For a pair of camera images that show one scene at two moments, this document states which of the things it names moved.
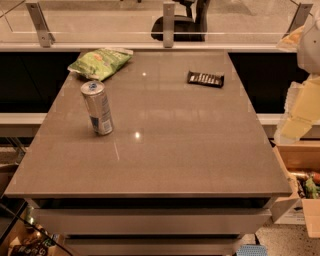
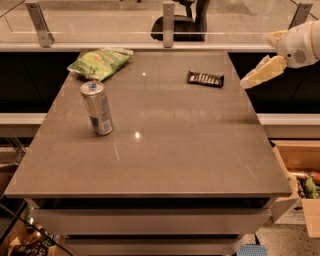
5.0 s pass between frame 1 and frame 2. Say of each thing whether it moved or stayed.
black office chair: stayed
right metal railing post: stayed
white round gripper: moved
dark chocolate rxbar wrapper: stayed
